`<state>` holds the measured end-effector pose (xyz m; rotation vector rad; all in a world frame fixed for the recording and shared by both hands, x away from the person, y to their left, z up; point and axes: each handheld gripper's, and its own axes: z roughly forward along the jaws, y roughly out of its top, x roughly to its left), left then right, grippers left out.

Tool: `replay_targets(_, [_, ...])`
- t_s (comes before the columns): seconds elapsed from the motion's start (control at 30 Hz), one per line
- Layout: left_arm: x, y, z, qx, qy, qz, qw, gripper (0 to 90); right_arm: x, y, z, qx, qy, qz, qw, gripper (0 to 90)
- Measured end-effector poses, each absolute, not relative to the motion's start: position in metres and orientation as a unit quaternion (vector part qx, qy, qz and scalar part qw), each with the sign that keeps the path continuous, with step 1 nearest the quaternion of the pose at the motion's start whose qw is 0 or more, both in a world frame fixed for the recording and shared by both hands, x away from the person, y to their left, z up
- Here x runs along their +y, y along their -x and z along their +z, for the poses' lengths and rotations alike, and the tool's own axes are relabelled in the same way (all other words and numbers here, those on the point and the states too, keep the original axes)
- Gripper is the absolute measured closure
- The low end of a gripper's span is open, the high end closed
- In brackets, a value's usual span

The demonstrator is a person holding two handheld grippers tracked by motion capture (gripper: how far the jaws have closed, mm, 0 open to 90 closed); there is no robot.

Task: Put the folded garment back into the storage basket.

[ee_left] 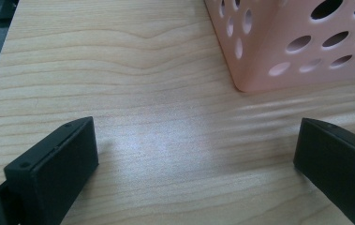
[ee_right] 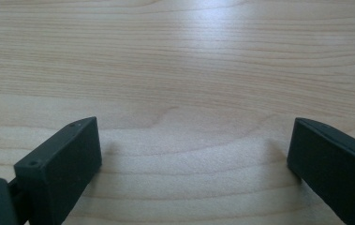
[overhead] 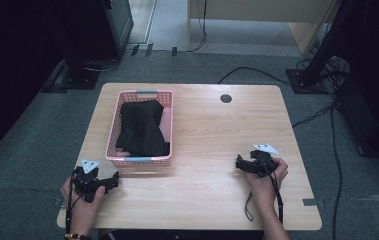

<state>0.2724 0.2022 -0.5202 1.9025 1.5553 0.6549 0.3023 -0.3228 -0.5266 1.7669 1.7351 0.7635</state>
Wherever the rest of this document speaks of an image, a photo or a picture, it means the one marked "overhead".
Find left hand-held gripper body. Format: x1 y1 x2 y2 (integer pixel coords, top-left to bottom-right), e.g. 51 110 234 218
72 158 109 203

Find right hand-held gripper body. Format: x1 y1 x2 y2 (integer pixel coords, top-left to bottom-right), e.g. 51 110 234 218
250 143 280 178

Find pink plastic basket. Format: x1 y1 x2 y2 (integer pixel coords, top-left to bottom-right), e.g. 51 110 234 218
104 89 174 168

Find black cloth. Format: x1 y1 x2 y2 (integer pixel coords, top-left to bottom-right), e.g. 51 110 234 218
115 99 171 158

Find person's right hand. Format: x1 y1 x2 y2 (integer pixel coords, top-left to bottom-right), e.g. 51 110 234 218
243 158 289 209

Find person's left hand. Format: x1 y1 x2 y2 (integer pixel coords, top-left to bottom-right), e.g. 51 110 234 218
60 176 107 234

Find black box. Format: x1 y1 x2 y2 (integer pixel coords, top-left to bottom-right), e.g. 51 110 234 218
335 78 379 164

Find light wooden furniture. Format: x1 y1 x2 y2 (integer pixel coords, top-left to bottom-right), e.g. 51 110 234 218
186 0 340 56

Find grey cabinet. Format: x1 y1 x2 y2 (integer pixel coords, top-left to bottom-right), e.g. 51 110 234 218
102 0 135 59

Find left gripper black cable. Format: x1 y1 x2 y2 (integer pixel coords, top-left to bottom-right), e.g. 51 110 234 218
65 168 78 234

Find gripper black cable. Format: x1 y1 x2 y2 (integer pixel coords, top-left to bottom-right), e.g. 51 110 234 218
268 171 285 225
65 168 78 234

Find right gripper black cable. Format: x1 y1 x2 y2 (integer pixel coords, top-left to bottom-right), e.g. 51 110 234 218
268 171 285 225

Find thin dark cord loop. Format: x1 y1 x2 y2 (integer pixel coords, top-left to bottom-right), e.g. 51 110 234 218
244 190 255 222

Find beaded bracelet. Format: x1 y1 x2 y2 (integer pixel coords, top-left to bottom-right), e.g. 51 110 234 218
64 232 93 240

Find long black floor cable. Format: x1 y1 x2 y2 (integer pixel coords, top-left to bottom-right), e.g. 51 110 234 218
329 105 344 240

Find black stand with base plate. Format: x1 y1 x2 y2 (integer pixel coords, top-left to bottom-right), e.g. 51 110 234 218
285 0 361 95
41 0 121 94

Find white floor cable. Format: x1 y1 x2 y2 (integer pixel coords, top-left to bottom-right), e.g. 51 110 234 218
84 58 122 73

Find black hanging cable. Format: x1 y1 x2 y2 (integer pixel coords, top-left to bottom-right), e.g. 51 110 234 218
186 0 209 53

